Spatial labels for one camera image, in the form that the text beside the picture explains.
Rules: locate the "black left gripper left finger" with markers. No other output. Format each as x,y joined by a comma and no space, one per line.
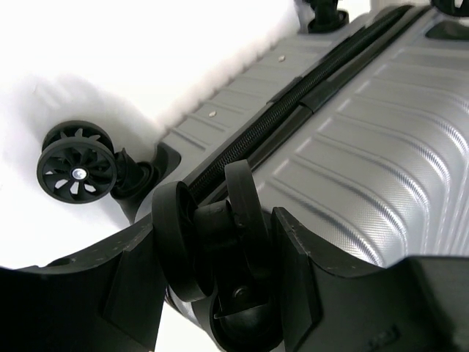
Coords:
106,297

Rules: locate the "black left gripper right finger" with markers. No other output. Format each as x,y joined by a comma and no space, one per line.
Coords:
333,301

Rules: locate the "grey suitcase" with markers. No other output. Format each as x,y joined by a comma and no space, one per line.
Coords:
359,129

